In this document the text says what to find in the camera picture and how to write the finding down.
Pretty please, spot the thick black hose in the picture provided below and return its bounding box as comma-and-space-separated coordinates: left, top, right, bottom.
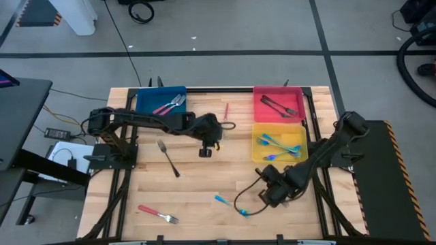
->
396, 26, 436, 108

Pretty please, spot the black power brick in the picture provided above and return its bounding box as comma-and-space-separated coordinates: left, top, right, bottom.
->
43, 127, 72, 141

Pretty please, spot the large black hazard-edged mat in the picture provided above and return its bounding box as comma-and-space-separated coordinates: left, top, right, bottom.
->
340, 118, 432, 242

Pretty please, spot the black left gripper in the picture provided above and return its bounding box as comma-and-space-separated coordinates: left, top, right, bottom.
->
190, 113, 225, 159

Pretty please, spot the coiled black cable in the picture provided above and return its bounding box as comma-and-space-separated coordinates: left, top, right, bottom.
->
127, 0, 155, 25

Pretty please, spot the red plastic bin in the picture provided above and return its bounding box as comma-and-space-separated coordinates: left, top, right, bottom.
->
252, 85, 307, 124

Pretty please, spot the small hazard-striped floor mat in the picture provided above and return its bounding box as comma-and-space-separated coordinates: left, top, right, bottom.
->
15, 0, 63, 28

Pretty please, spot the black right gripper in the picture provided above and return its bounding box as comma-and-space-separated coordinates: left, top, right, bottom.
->
255, 164, 299, 209

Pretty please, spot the long black floor cable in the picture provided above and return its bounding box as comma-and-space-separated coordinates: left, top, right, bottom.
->
103, 0, 142, 86

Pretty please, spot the dark grey desk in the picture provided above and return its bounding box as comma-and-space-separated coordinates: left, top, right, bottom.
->
0, 77, 54, 173

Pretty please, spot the black aluminium table frame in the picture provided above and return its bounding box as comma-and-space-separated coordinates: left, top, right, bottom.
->
81, 86, 368, 241

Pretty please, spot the yellow plastic bin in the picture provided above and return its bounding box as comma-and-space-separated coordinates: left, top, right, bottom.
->
251, 122, 310, 167

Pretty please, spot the dark desk monitor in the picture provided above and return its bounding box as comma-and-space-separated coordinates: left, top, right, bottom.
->
0, 68, 20, 89

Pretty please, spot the blue plastic bin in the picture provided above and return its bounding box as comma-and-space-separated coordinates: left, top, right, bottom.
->
134, 85, 188, 123

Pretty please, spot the white pillar base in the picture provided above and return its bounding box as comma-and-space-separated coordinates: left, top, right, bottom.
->
47, 0, 98, 36

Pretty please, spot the thin black floor cable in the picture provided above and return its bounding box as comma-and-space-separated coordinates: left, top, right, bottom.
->
50, 88, 109, 102

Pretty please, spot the white box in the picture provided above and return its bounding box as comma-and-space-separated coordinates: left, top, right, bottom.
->
38, 140, 95, 185

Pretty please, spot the red and black object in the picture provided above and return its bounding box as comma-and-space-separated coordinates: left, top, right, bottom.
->
416, 60, 436, 78

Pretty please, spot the black equipment case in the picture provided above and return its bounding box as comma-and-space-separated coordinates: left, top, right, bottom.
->
399, 0, 436, 47

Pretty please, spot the black desk leg frame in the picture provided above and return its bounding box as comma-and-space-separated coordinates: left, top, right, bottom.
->
0, 148, 92, 227

